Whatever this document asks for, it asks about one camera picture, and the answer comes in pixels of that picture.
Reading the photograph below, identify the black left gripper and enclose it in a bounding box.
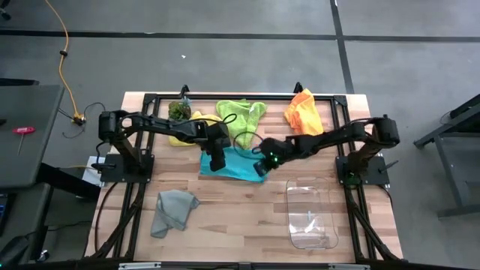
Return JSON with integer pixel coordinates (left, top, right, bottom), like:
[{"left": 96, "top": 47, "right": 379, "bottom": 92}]
[{"left": 202, "top": 122, "right": 233, "bottom": 173}]

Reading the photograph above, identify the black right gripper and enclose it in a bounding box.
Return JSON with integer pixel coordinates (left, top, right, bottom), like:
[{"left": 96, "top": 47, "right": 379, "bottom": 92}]
[{"left": 253, "top": 137, "right": 297, "bottom": 178}]

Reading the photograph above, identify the teal microfiber towel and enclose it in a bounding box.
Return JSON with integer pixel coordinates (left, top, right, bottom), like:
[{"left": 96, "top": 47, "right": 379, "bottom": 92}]
[{"left": 199, "top": 145, "right": 268, "bottom": 184}]

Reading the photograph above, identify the yellow microfiber towel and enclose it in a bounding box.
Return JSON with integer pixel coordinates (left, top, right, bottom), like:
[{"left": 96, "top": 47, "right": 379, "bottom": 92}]
[{"left": 168, "top": 110, "right": 223, "bottom": 147}]

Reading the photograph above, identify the green microfiber towel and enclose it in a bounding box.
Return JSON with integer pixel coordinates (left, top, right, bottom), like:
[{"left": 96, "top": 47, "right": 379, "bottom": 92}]
[{"left": 215, "top": 98, "right": 269, "bottom": 150}]

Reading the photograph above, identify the grey microfiber towel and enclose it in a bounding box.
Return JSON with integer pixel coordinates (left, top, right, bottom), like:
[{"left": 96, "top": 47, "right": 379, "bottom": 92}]
[{"left": 150, "top": 189, "right": 201, "bottom": 239}]

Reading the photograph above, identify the orange microfiber towel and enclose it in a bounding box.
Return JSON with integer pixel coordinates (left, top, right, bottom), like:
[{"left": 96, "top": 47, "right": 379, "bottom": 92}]
[{"left": 283, "top": 88, "right": 325, "bottom": 137}]

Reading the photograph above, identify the potted succulent plant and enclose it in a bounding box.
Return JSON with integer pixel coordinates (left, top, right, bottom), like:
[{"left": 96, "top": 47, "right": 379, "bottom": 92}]
[{"left": 167, "top": 96, "right": 193, "bottom": 122}]

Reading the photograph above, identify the clear plastic bin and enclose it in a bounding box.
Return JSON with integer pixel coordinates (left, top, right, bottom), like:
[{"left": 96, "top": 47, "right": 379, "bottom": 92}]
[{"left": 285, "top": 176, "right": 340, "bottom": 251}]

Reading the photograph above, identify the white paper sheet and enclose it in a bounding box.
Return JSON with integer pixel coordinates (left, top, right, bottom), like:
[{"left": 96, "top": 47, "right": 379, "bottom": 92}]
[{"left": 82, "top": 155, "right": 108, "bottom": 188}]

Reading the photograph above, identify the grey desk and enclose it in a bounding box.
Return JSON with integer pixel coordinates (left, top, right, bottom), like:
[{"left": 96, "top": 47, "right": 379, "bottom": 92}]
[{"left": 0, "top": 84, "right": 65, "bottom": 189}]

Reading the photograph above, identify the dark desk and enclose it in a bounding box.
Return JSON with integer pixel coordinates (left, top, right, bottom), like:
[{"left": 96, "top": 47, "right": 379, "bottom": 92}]
[{"left": 0, "top": 182, "right": 53, "bottom": 263}]

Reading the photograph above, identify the black keyboard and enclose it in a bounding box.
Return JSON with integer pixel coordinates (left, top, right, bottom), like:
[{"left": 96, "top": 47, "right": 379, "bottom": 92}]
[{"left": 0, "top": 193, "right": 12, "bottom": 236}]

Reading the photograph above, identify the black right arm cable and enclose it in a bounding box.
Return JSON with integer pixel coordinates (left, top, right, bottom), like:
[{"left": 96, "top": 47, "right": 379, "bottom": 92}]
[{"left": 232, "top": 130, "right": 266, "bottom": 158}]

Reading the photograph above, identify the black aluminium rig frame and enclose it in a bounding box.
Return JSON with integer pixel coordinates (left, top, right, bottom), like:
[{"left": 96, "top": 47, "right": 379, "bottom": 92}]
[{"left": 84, "top": 84, "right": 404, "bottom": 263}]

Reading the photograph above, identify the black floor cable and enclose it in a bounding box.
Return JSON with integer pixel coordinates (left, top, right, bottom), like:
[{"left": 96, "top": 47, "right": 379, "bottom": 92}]
[{"left": 58, "top": 101, "right": 108, "bottom": 140}]

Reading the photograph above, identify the yellow cable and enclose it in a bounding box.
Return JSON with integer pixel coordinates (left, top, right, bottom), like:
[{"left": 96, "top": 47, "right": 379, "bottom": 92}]
[{"left": 43, "top": 0, "right": 86, "bottom": 127}]

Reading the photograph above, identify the grey metal desk frame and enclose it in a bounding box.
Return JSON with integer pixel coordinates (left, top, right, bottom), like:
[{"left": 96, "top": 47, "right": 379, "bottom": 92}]
[{"left": 413, "top": 93, "right": 480, "bottom": 219}]

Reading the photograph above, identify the red-handled hex key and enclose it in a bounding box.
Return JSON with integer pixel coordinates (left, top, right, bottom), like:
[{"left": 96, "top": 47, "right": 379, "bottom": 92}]
[{"left": 11, "top": 126, "right": 37, "bottom": 156}]

